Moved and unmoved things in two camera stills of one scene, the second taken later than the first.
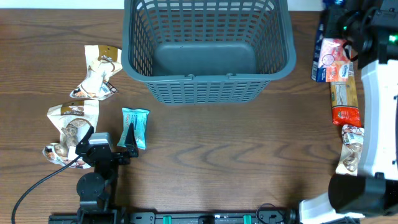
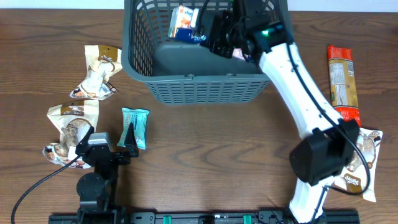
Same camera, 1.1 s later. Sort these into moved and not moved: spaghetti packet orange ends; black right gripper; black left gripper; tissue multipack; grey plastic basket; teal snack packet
Moved: black right gripper; tissue multipack
Not moved: grey plastic basket; teal snack packet; black left gripper; spaghetti packet orange ends
